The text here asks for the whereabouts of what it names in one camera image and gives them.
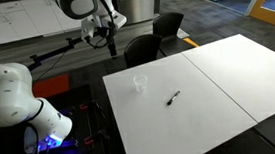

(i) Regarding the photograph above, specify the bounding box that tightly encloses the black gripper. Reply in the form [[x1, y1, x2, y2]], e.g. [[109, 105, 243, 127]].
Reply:
[[104, 23, 120, 59]]

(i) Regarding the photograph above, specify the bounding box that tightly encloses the black marker pen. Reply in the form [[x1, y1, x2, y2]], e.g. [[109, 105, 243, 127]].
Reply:
[[165, 89, 182, 107]]

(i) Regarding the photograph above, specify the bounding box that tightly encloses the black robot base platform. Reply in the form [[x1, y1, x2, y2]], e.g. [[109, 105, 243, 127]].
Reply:
[[21, 81, 120, 154]]

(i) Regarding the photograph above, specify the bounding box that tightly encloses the black chair with wide backrest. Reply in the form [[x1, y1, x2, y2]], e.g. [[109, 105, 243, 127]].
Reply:
[[122, 33, 166, 69]]

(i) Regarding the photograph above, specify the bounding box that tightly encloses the clear plastic cup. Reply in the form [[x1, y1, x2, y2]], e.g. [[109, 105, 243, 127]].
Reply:
[[132, 73, 150, 94]]

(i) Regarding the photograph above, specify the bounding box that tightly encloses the stainless steel refrigerator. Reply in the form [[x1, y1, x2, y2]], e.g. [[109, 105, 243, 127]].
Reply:
[[112, 0, 167, 27]]

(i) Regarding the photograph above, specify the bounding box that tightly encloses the black chair with curved backrest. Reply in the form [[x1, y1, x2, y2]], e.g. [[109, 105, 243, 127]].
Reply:
[[151, 10, 192, 58]]

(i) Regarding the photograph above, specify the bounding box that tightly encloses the red clamp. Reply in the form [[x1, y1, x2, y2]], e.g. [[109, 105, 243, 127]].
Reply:
[[79, 102, 90, 111], [84, 136, 95, 146]]

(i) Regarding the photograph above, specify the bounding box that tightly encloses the orange floor mat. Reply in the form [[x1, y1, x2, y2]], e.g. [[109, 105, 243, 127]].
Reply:
[[30, 72, 72, 100]]

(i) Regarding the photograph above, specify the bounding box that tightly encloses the white cabinet row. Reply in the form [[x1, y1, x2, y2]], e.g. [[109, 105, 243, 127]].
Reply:
[[0, 0, 85, 48]]

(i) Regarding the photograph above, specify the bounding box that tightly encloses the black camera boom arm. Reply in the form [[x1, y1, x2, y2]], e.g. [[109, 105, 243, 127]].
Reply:
[[24, 34, 92, 73]]

